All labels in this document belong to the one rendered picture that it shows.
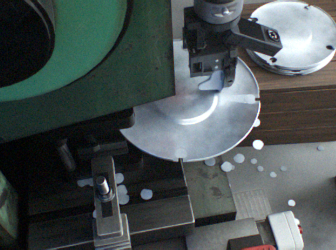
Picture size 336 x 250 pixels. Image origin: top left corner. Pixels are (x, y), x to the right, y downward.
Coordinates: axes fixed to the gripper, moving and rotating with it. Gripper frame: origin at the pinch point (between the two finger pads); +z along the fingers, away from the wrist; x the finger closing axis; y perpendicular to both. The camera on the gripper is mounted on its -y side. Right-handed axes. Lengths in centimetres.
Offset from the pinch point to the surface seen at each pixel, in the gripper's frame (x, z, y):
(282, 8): -57, 41, -36
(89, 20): 31, -51, 19
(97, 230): 22.6, 4.1, 27.1
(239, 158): 8.3, 14.9, -2.3
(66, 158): 9.3, 1.1, 31.0
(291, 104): -27, 54, -32
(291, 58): -36, 41, -32
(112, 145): 7.6, 2.2, 22.7
